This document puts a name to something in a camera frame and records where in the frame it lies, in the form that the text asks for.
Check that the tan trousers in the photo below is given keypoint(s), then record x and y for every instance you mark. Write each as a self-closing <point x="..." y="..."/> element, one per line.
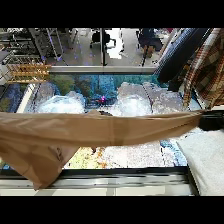
<point x="66" y="133"/>

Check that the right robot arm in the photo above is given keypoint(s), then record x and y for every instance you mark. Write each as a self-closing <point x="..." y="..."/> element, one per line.
<point x="213" y="121"/>

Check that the brown clothes hanger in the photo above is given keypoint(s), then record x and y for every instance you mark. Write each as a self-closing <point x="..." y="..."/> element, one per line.
<point x="26" y="79"/>
<point x="30" y="69"/>

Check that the black office chair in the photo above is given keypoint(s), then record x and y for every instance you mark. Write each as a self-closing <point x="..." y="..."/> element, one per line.
<point x="100" y="37"/>

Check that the white garment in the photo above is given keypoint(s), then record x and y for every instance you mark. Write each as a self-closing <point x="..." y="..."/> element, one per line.
<point x="206" y="160"/>

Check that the checked shirt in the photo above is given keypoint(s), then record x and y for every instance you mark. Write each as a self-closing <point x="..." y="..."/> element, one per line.
<point x="210" y="70"/>

